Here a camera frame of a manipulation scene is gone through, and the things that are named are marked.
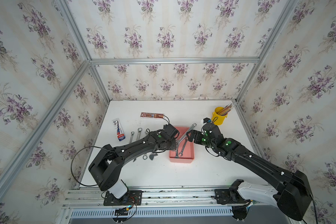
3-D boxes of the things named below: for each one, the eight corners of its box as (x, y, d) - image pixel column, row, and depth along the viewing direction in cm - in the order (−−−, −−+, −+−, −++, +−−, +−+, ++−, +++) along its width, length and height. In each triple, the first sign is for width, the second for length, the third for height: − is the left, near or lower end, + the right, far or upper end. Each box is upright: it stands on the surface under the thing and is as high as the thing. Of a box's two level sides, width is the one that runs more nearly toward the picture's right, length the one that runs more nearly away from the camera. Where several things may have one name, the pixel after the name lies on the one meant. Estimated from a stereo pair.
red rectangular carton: (140, 117, 111) (140, 115, 109) (141, 114, 113) (141, 112, 111) (164, 118, 110) (164, 116, 108) (164, 115, 113) (164, 113, 111)
